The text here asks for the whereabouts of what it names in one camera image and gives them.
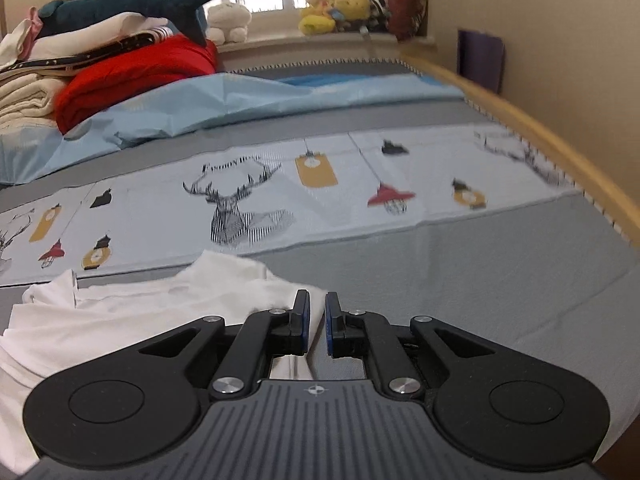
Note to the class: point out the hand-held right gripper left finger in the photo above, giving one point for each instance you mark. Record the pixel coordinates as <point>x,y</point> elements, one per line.
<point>302,325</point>

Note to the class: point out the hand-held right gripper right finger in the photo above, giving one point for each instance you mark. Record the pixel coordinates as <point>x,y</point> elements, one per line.
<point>329,325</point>

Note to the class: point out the white shirt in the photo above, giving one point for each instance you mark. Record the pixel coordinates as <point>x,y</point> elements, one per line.
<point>125,320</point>

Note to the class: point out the pink and white clothes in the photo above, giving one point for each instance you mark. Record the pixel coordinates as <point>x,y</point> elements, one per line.
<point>20,35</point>

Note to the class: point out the light blue duvet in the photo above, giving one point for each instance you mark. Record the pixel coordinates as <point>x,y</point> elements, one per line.
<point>225,100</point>

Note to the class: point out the windowsill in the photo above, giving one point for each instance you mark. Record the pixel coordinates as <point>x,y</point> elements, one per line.
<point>300,42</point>

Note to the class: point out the red folded blanket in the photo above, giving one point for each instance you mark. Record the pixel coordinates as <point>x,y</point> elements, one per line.
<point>130,75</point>

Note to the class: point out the purple board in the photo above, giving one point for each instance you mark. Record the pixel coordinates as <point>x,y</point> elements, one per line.
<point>480,60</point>

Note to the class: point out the yellow duck plush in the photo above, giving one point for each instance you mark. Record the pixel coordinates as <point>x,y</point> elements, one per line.
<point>315,20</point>

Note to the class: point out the striped dark plush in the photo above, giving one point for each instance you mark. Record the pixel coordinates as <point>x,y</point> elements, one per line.
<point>379,15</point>

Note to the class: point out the white plush toy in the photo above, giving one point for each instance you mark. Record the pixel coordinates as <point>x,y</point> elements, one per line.
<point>227,20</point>

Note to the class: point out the yellow round plush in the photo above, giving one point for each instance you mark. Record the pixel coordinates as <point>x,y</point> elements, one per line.
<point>350,5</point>

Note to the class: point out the dark red cushion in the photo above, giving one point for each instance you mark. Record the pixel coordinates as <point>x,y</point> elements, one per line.
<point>407,0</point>

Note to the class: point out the dark star-print blanket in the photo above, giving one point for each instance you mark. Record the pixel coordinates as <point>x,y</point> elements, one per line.
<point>75,56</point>

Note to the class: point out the white folded quilt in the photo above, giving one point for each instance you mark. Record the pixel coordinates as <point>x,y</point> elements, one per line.
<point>100,30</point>

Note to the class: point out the dark blue shark plush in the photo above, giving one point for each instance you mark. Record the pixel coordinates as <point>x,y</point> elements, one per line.
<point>115,7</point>

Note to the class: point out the wooden bed frame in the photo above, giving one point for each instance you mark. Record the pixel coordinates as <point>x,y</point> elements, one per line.
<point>550,135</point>

